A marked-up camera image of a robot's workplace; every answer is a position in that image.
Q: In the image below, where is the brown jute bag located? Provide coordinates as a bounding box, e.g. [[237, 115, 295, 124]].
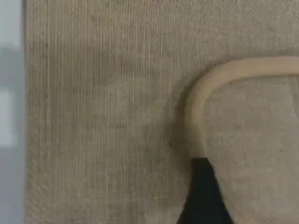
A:
[[22, 0, 299, 224]]

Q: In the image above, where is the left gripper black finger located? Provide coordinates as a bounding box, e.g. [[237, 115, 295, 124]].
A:
[[176, 157, 234, 224]]

